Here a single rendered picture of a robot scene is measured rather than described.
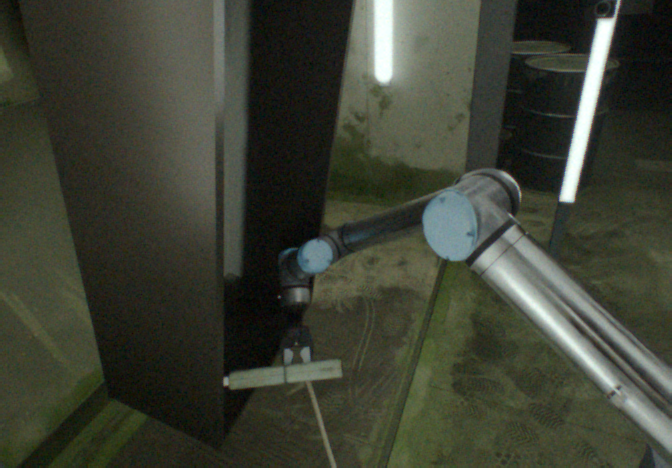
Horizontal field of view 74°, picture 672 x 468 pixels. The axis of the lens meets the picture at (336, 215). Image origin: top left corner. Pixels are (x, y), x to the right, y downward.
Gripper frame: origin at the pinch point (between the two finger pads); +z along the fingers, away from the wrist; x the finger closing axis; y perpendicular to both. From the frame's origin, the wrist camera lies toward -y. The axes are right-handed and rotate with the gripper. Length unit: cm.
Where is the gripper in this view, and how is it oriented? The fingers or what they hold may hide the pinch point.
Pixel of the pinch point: (298, 376)
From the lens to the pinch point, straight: 132.9
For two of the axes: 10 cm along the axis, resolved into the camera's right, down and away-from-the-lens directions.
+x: -10.0, 0.8, -0.3
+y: 0.0, 3.4, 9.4
